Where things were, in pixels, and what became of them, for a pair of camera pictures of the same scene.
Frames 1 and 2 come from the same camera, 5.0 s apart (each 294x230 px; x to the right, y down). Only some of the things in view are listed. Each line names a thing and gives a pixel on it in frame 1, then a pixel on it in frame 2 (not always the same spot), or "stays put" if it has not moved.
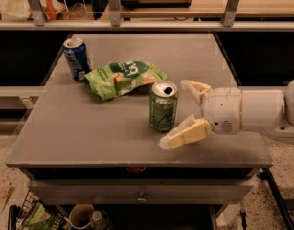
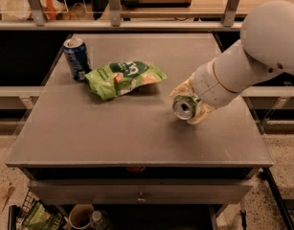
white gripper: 222,109 to 206,82
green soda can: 164,106 to 184,106
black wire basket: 34,214 stays put
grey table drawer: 141,191 stays put
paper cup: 80,216 stays put
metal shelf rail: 142,25 stays put
